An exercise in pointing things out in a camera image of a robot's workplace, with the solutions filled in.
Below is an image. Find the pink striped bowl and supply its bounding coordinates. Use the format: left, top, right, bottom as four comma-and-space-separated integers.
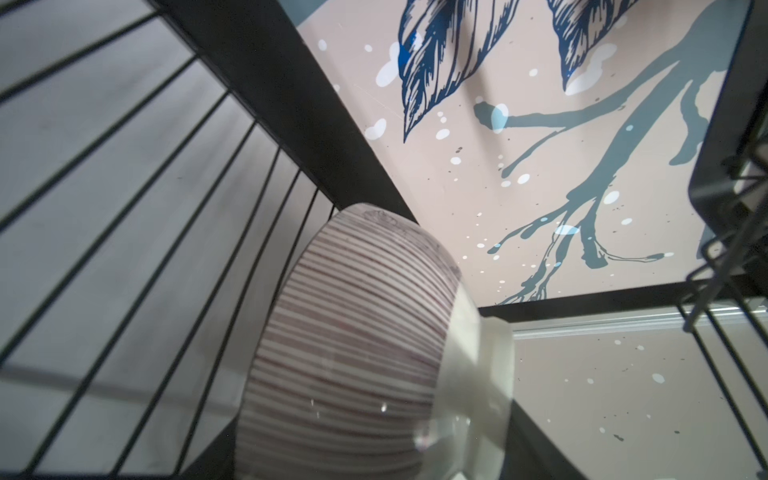
235, 204, 515, 479

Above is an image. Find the black wire dish rack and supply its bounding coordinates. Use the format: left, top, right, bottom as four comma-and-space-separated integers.
1, 1, 767, 479

